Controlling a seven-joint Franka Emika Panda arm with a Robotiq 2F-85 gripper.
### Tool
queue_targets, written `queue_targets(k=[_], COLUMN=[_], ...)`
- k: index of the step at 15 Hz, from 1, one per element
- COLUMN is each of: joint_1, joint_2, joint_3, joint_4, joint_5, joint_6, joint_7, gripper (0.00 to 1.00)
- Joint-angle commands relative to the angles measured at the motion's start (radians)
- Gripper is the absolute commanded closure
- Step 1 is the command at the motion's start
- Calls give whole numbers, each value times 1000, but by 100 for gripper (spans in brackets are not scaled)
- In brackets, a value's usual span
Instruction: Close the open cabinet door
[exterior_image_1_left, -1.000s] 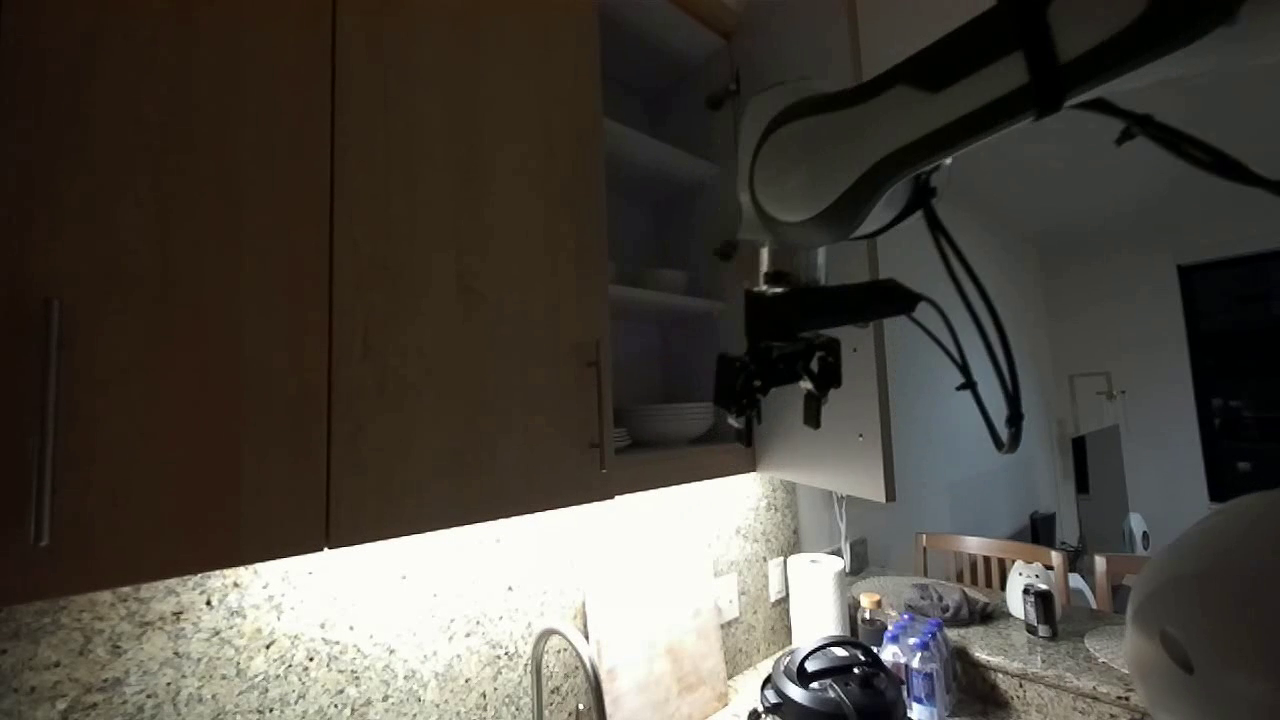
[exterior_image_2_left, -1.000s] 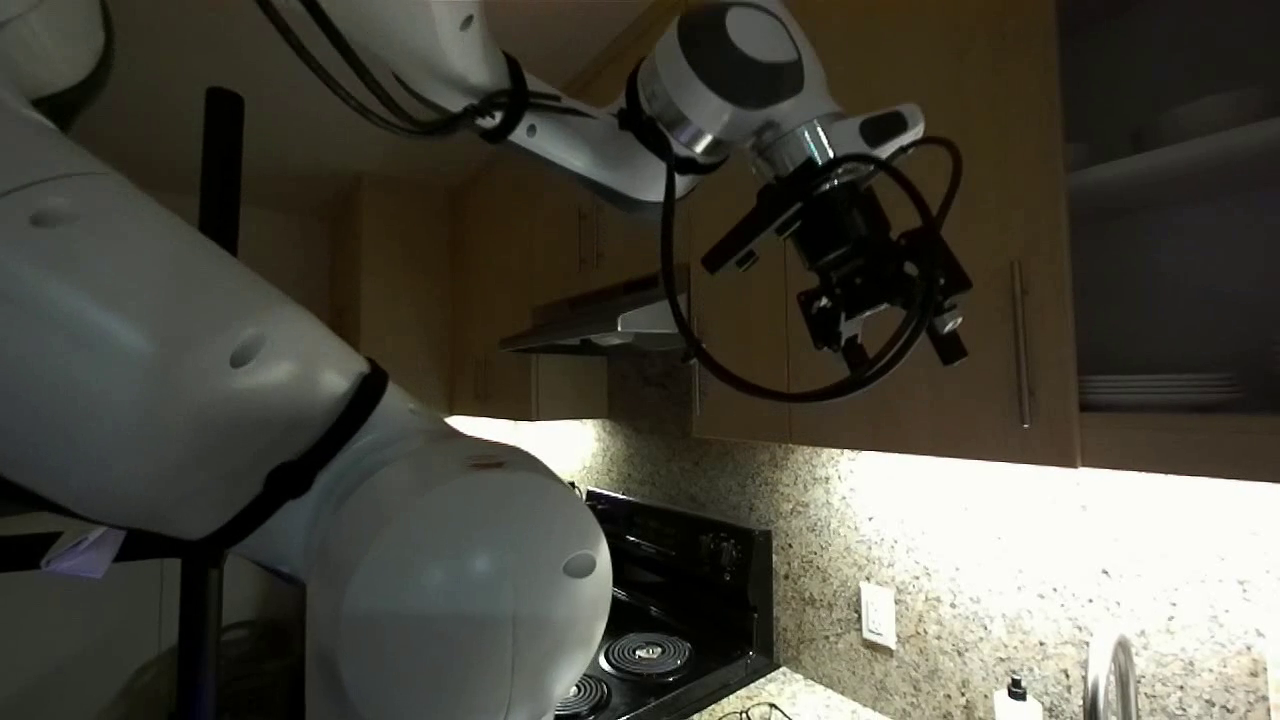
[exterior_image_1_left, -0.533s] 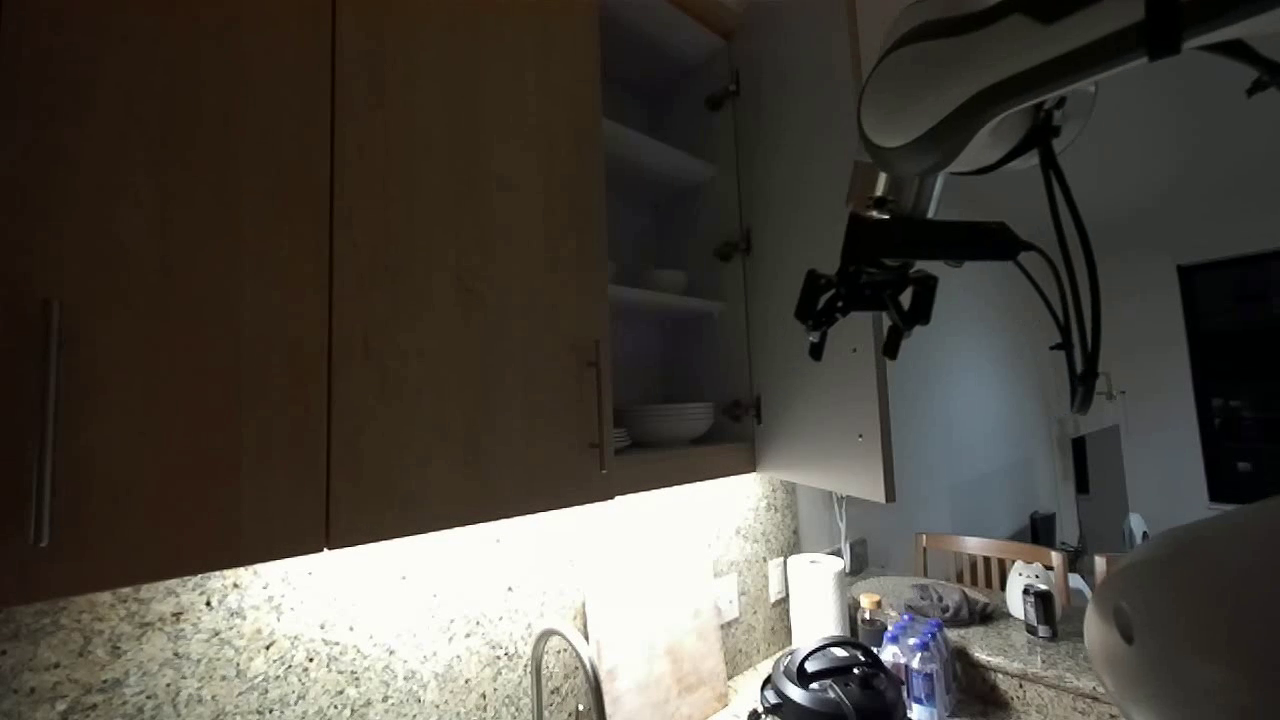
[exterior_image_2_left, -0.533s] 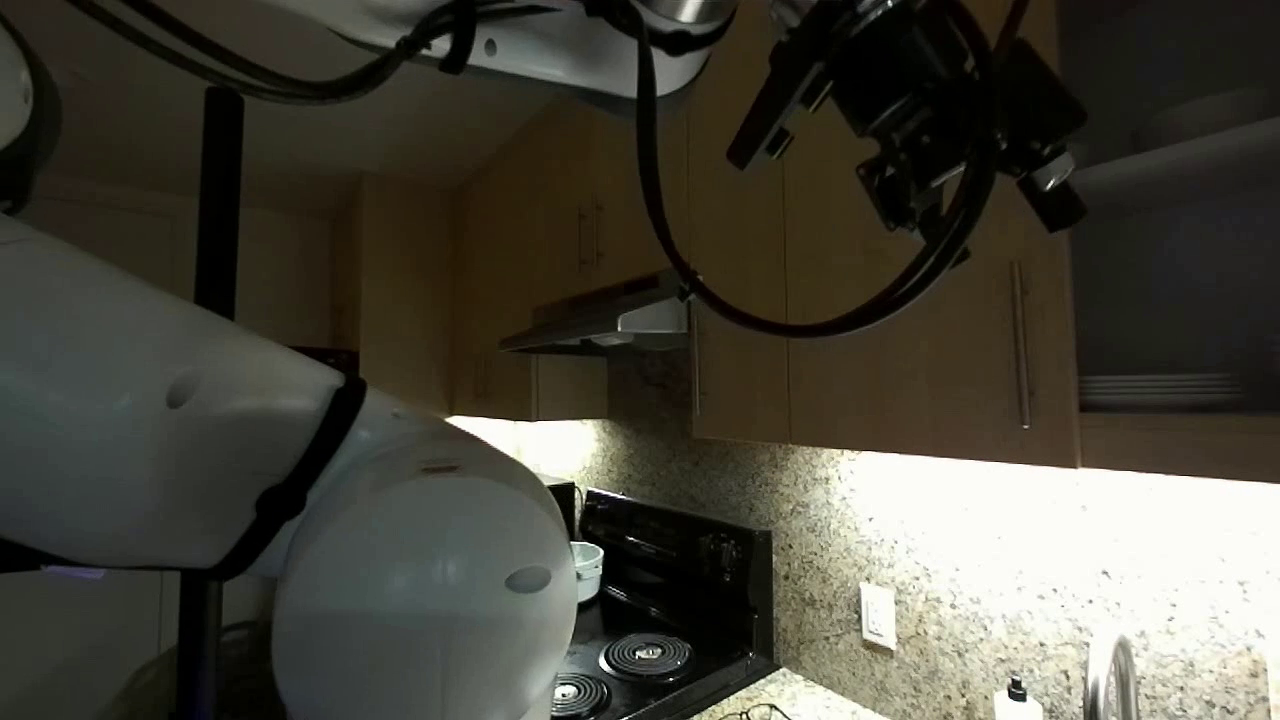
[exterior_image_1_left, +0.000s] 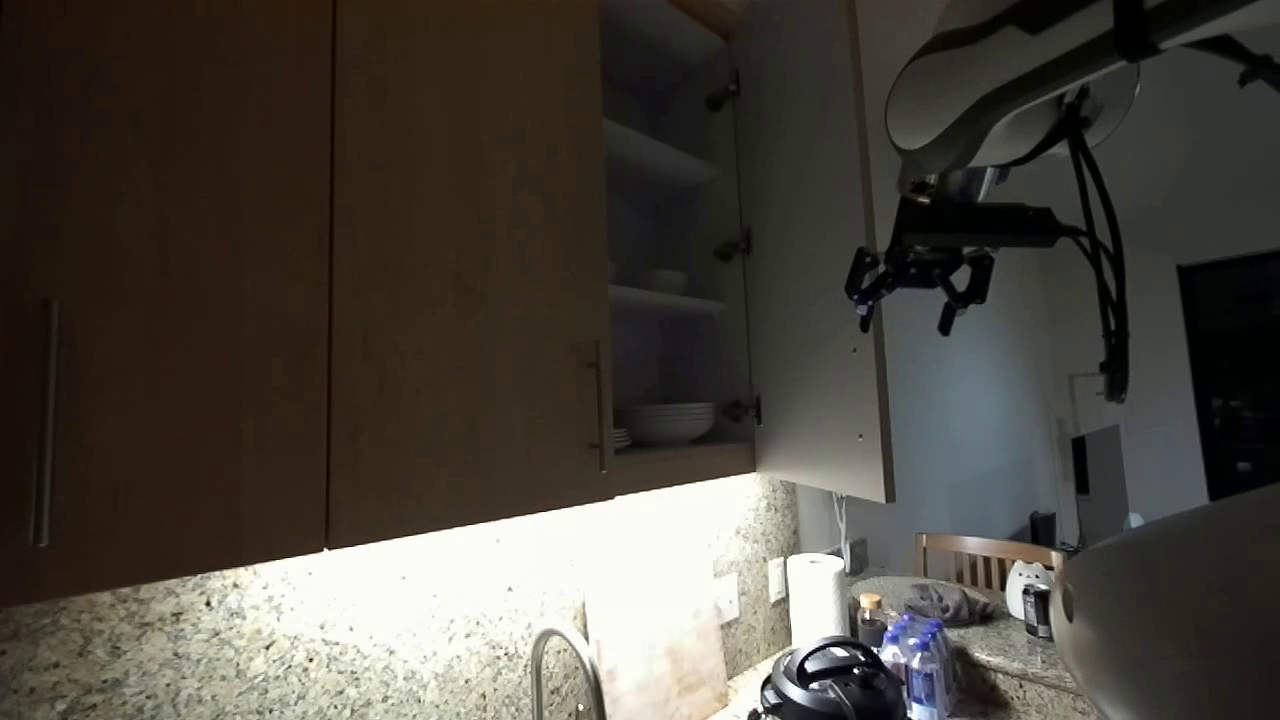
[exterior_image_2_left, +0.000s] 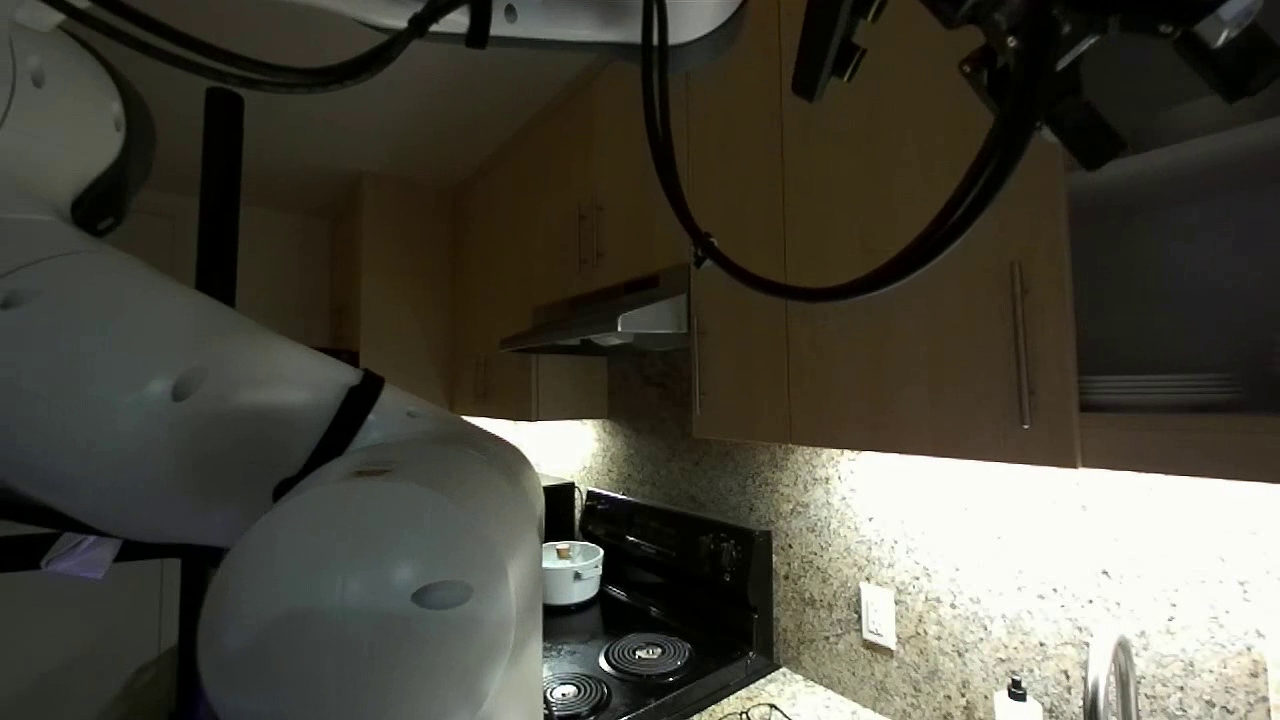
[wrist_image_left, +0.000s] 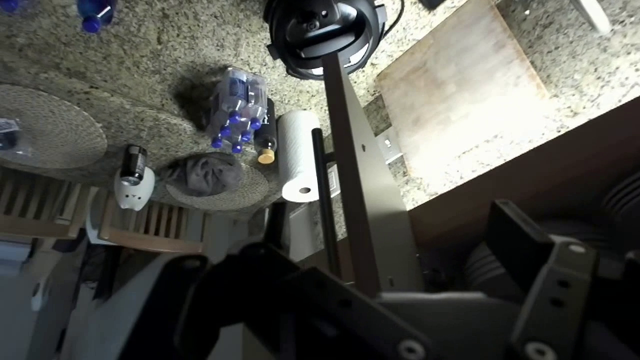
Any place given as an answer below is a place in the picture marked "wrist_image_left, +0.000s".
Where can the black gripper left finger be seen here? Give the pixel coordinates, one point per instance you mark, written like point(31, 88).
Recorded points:
point(281, 313)

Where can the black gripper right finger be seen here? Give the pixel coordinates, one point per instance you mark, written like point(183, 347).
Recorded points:
point(533, 252)

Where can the stack of grey plates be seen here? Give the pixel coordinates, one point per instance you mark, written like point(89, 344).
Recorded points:
point(622, 201)
point(491, 271)

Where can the round woven placemat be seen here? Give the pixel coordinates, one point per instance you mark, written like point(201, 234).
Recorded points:
point(221, 202)
point(53, 126)

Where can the wooden slatted chair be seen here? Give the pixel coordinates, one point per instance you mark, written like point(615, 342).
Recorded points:
point(153, 240)

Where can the crumpled grey cloth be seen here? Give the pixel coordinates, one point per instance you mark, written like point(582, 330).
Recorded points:
point(202, 173)

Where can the white paper towel roll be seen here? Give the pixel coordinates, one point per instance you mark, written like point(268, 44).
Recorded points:
point(296, 153)

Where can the dark bottle with cork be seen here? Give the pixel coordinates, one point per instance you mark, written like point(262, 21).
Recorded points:
point(266, 151)

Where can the white and black countertop appliance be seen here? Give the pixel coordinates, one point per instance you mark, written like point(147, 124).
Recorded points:
point(133, 190)

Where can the pack of blue-capped water bottles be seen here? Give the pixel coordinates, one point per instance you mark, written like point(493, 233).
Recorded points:
point(237, 107)

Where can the wooden dish rack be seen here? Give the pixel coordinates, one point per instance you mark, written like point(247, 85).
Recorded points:
point(41, 226)

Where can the black pressure cooker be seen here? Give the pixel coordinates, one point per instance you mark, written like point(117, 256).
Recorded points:
point(320, 30)

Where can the single blue-capped water bottle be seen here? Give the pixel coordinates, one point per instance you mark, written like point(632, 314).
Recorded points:
point(97, 13)

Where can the white wall outlet plate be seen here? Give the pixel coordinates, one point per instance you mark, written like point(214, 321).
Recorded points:
point(393, 151)

